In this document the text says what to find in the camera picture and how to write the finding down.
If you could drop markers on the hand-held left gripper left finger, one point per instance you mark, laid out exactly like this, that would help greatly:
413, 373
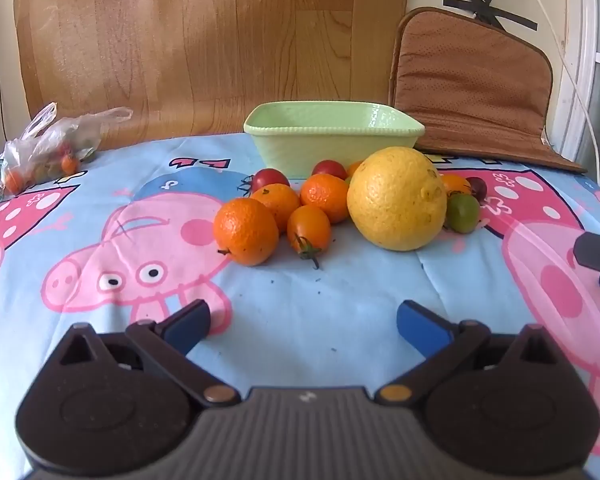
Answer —
190, 322

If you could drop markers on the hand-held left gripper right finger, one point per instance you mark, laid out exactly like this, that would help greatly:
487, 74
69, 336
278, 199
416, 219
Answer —
420, 330

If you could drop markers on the orange mandarin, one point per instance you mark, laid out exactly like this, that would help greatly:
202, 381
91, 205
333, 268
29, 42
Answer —
325, 195
245, 232
280, 202

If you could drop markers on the green cherry tomato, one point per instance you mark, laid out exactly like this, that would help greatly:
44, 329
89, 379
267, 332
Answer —
462, 212

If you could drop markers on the large yellow grapefruit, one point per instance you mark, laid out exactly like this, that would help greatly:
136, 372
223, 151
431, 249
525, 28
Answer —
395, 200

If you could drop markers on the orange cherry tomato with stem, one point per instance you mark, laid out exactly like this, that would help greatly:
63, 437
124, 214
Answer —
310, 227

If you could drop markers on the dark purple cherry tomato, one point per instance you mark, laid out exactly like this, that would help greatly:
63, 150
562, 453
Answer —
478, 187

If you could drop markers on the red cherry tomato with stem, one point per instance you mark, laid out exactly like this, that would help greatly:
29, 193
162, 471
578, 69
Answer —
270, 178

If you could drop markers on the light green square bowl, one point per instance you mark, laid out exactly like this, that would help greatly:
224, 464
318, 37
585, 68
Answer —
330, 145

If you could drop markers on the blue cartoon pig printed blanket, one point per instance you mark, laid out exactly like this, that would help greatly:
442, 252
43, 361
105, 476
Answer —
330, 300

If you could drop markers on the clear plastic bag of tomatoes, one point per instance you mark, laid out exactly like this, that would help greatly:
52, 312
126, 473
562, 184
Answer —
45, 145

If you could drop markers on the brown seat cushion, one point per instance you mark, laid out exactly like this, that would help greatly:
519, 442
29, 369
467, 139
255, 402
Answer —
470, 85

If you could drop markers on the wood pattern vinyl sheet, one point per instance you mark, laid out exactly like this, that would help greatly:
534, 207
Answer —
180, 50

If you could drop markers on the white window frame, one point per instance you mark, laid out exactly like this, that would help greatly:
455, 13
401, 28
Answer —
590, 35

